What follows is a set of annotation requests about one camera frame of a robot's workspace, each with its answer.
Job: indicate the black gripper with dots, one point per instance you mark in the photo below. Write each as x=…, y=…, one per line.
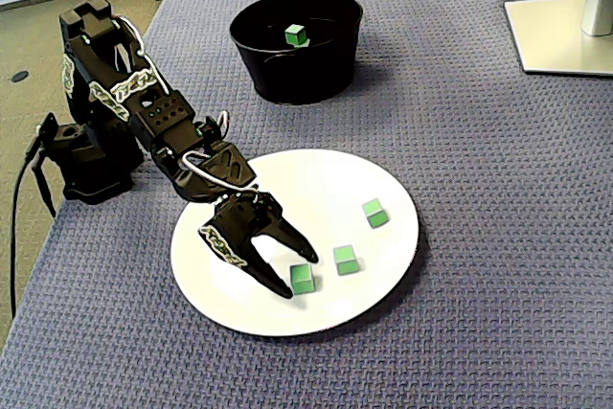
x=240, y=221

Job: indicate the green foam cube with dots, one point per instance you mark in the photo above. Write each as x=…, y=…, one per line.
x=304, y=46
x=303, y=280
x=374, y=215
x=346, y=261
x=294, y=35

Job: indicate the black robot arm with stickers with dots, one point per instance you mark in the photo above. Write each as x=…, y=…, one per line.
x=96, y=165

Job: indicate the white round plate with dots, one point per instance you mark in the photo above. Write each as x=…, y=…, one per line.
x=311, y=179

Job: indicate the black round bucket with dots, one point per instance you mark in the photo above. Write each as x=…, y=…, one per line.
x=306, y=78

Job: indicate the blue woven table cloth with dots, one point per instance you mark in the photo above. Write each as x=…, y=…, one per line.
x=479, y=236

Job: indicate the black floor outlet cover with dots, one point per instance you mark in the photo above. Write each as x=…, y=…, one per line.
x=20, y=76

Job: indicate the white monitor stand base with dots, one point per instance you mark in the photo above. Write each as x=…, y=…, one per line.
x=551, y=35

